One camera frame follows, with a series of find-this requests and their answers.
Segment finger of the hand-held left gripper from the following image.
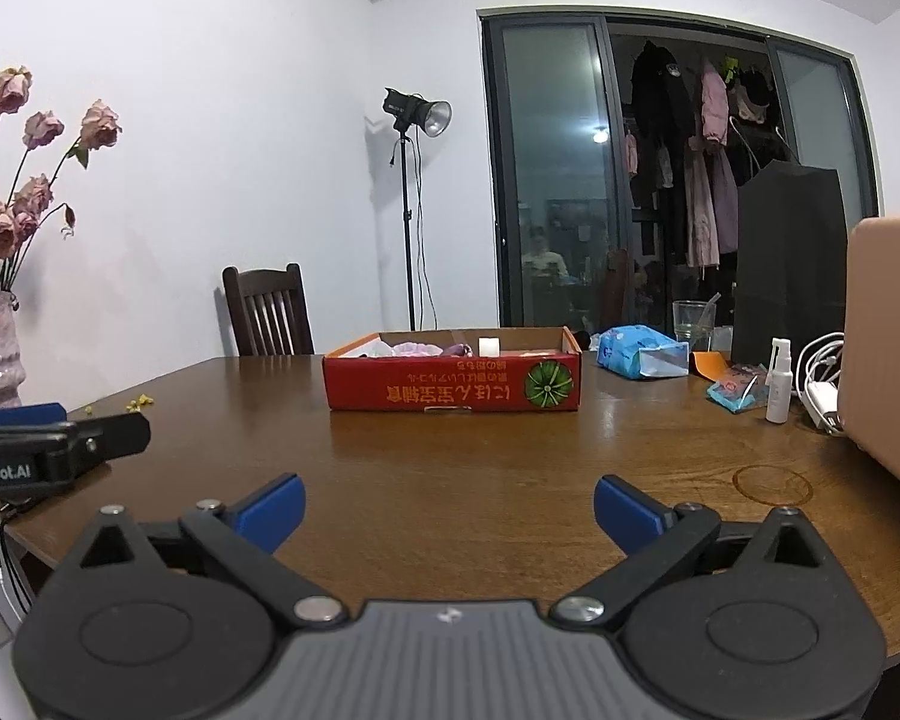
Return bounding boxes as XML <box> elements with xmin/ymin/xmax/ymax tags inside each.
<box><xmin>67</xmin><ymin>411</ymin><xmax>152</xmax><ymax>466</ymax></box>
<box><xmin>0</xmin><ymin>403</ymin><xmax>67</xmax><ymax>430</ymax></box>

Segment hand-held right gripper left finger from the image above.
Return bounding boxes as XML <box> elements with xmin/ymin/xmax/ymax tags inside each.
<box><xmin>60</xmin><ymin>474</ymin><xmax>350</xmax><ymax>627</ymax></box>

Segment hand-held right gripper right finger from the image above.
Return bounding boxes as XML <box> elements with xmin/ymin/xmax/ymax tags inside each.
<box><xmin>551</xmin><ymin>475</ymin><xmax>845</xmax><ymax>627</ymax></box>

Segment red cardboard box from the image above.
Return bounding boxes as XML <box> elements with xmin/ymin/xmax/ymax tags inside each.
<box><xmin>322</xmin><ymin>326</ymin><xmax>583</xmax><ymax>415</ymax></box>

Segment scattered yellow petals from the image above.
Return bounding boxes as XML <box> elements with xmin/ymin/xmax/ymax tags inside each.
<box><xmin>86</xmin><ymin>392</ymin><xmax>155</xmax><ymax>415</ymax></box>

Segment small tissue packet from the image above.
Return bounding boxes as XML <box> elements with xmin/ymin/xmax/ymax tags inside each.
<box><xmin>706</xmin><ymin>364</ymin><xmax>770</xmax><ymax>413</ymax></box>

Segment blue wet wipes packet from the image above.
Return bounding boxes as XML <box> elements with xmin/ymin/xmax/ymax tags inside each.
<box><xmin>596</xmin><ymin>324</ymin><xmax>691</xmax><ymax>380</ymax></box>

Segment white spray bottle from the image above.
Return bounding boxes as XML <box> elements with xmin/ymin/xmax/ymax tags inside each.
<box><xmin>765</xmin><ymin>337</ymin><xmax>794</xmax><ymax>423</ymax></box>

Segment clear glass cup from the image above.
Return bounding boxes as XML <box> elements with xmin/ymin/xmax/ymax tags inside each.
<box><xmin>673</xmin><ymin>300</ymin><xmax>713</xmax><ymax>352</ymax></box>

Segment dark wooden chair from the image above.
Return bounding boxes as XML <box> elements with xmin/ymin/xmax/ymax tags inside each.
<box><xmin>222</xmin><ymin>262</ymin><xmax>316</xmax><ymax>358</ymax></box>

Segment brown chair behind glass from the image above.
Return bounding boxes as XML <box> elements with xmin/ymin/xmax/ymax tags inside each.
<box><xmin>600</xmin><ymin>247</ymin><xmax>638</xmax><ymax>331</ymax></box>

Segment black paper bag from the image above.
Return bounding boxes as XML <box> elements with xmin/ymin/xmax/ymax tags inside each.
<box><xmin>731</xmin><ymin>160</ymin><xmax>848</xmax><ymax>376</ymax></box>

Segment dried pink roses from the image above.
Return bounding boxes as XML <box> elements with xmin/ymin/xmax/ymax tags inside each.
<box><xmin>0</xmin><ymin>66</ymin><xmax>123</xmax><ymax>299</ymax></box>

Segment sliding glass door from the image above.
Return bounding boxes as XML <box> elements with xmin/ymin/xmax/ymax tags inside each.
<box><xmin>478</xmin><ymin>9</ymin><xmax>880</xmax><ymax>350</ymax></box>

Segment row of hanging clothes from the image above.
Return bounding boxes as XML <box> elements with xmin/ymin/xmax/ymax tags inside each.
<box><xmin>622</xmin><ymin>41</ymin><xmax>781</xmax><ymax>271</ymax></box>

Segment studio light on stand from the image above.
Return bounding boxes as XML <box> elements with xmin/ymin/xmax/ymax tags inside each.
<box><xmin>381</xmin><ymin>86</ymin><xmax>453</xmax><ymax>332</ymax></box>

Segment white charger cables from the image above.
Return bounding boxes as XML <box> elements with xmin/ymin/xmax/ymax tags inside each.
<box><xmin>795</xmin><ymin>331</ymin><xmax>848</xmax><ymax>436</ymax></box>

